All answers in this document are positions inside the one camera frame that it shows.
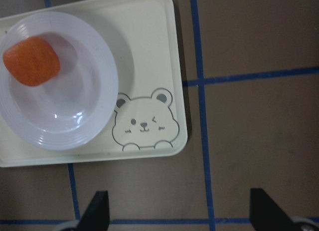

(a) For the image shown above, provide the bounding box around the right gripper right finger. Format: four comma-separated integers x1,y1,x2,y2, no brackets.
249,188,299,231

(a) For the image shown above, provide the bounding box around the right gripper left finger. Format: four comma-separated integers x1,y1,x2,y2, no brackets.
75,191,110,231

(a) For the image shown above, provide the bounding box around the white round plate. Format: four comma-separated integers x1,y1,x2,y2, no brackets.
0,11,119,151

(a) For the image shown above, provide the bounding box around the orange fruit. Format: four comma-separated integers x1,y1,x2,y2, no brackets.
2,36,61,87

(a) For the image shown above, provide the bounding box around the cream bear tray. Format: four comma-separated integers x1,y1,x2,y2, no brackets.
0,0,188,167

